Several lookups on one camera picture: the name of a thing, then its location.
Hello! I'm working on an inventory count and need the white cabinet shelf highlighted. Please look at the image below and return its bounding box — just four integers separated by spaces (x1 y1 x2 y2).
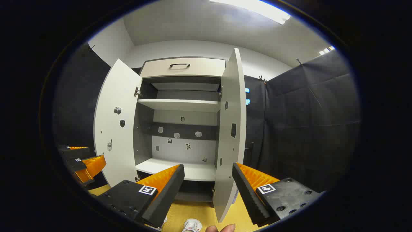
136 158 217 181
137 99 221 112

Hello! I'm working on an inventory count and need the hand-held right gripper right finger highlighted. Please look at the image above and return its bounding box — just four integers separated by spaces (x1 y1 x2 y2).
232 162 322 227

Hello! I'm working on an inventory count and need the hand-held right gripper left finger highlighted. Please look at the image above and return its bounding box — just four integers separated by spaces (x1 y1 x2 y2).
96 164 185 228

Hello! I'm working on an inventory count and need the white shoe cabinet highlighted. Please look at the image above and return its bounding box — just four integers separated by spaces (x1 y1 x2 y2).
93 48 247 223

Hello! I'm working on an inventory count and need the white shoe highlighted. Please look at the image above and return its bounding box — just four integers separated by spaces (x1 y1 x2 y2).
183 218 202 232

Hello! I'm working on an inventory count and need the beige cabinet drawer front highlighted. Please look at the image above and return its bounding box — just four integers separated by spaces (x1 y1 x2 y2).
140 58 226 79

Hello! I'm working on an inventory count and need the black backdrop cloth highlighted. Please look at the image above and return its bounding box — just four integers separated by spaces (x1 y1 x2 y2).
53 43 111 152
243 48 361 194

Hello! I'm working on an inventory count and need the long ceiling light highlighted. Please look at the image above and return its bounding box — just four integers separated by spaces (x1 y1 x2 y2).
211 0 291 25

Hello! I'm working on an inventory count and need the white cabinet door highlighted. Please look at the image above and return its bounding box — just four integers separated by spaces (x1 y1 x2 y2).
93 59 143 188
212 48 247 223

